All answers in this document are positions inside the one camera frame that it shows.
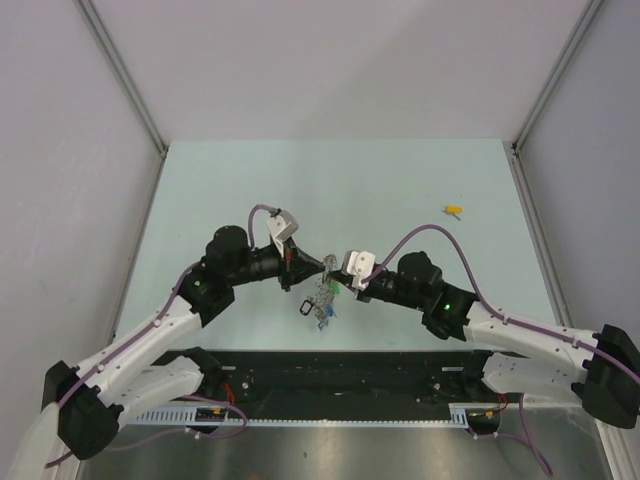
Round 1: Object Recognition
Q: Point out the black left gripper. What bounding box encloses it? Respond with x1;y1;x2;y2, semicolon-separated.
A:
226;236;324;290

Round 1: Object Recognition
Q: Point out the yellow tag key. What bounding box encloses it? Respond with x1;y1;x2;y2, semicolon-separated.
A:
442;205;463;220

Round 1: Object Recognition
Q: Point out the metal disc keyring organizer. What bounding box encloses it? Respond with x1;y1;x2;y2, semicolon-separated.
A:
309;254;340;331

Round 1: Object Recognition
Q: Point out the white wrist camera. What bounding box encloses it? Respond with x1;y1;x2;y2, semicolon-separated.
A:
266;209;299;258
341;250;376;291

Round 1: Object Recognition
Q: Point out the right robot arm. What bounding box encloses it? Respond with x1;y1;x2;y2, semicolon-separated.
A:
329;252;639;429

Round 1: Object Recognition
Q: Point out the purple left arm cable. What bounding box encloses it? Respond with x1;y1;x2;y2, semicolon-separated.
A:
43;203;281;470

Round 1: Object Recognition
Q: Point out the aluminium frame post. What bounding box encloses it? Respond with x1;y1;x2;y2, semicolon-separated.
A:
73;0;168;159
510;0;608;155

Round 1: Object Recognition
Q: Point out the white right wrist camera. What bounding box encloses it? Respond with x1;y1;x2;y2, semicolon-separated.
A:
341;250;376;291

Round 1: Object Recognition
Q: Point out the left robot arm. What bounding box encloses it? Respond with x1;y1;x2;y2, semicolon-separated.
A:
42;225;324;460

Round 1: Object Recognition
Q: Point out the aluminium frame post right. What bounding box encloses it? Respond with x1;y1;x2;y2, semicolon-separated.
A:
510;0;608;155

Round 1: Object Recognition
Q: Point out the aluminium frame post left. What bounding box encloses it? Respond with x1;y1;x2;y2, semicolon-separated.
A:
73;0;168;159

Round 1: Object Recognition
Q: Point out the white slotted cable duct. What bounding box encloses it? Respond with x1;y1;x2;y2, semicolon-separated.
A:
128;405;501;429

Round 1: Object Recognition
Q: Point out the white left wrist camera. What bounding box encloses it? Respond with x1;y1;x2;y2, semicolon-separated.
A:
266;209;299;258

